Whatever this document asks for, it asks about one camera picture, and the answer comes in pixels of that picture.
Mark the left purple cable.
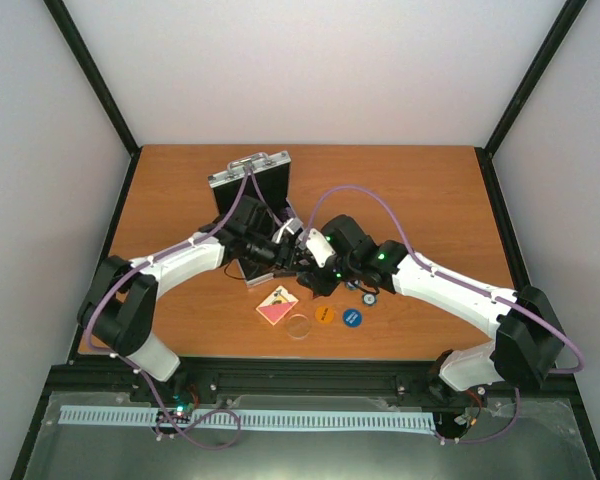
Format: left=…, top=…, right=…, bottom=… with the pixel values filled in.
left=79, top=164, right=286, bottom=450

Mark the black aluminium frame rail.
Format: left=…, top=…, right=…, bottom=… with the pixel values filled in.
left=44, top=352, right=581, bottom=412

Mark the clear round dealer button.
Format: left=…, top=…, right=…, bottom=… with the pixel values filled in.
left=284, top=313, right=312, bottom=340

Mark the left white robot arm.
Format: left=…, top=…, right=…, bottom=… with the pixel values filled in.
left=78, top=196, right=303, bottom=403

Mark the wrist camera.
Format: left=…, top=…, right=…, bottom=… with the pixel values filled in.
left=273, top=217, right=303, bottom=244
left=305, top=228, right=336, bottom=268

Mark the blue small blind button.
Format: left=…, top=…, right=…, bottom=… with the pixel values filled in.
left=342, top=308, right=363, bottom=328

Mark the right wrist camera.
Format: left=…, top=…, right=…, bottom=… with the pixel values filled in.
left=305, top=228, right=336, bottom=268

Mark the pink yellow card deck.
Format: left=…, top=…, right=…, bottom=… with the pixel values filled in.
left=256, top=286, right=299, bottom=326

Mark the aluminium poker case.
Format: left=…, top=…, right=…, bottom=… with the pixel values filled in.
left=202, top=151, right=300, bottom=283

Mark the purple cable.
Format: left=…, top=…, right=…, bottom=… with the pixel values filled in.
left=302, top=185, right=586, bottom=445
left=79, top=164, right=286, bottom=450

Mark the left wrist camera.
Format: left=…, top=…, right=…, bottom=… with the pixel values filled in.
left=273, top=217, right=303, bottom=244

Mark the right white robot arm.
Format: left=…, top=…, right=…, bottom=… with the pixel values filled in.
left=298, top=215, right=565, bottom=394

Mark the orange big blind button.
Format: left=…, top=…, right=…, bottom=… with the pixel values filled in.
left=314, top=306, right=335, bottom=325

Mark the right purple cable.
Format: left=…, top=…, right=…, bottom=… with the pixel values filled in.
left=302, top=185, right=586, bottom=445

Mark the light blue cable duct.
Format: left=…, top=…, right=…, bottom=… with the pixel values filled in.
left=57, top=405, right=435, bottom=435

